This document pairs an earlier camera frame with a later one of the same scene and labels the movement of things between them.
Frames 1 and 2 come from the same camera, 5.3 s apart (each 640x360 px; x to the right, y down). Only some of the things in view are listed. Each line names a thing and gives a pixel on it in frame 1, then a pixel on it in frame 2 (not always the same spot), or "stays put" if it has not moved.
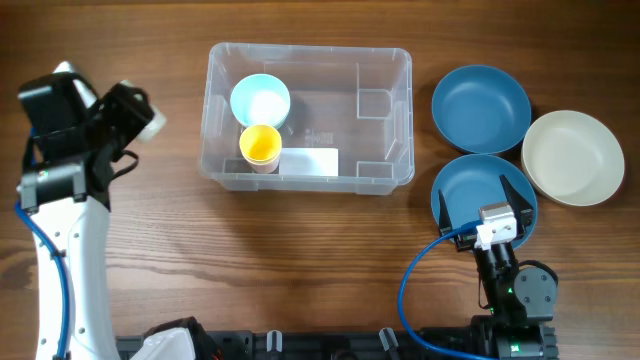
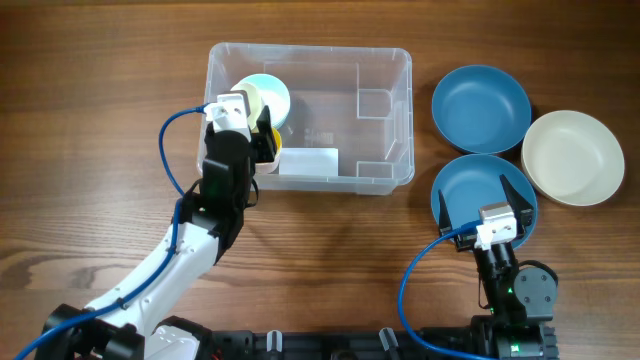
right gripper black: x=522 y=209 stays put
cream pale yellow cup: x=156 y=124 -> x=255 y=100
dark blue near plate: x=474 y=181 stays put
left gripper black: x=136 y=113 -> x=265 y=137
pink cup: x=265 y=166 stays put
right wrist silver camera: x=498 y=225 stays put
